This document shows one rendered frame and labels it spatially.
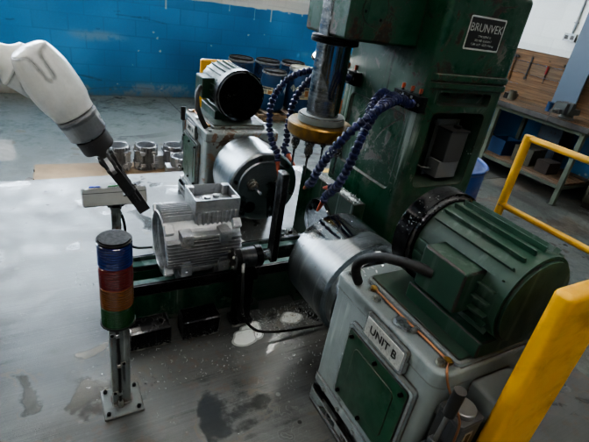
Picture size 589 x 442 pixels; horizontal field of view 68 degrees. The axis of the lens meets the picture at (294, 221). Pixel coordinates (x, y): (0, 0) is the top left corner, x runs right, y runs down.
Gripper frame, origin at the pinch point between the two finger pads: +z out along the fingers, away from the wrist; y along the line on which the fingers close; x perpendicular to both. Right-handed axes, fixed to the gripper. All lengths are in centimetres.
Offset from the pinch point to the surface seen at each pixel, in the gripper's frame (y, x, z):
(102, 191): 13.8, 7.8, -0.5
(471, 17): -24, -90, -10
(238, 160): 18.6, -31.6, 15.3
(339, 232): -35, -37, 15
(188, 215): -9.7, -9.0, 5.8
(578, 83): 192, -450, 248
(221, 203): -11.0, -17.5, 7.0
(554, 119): 165, -379, 247
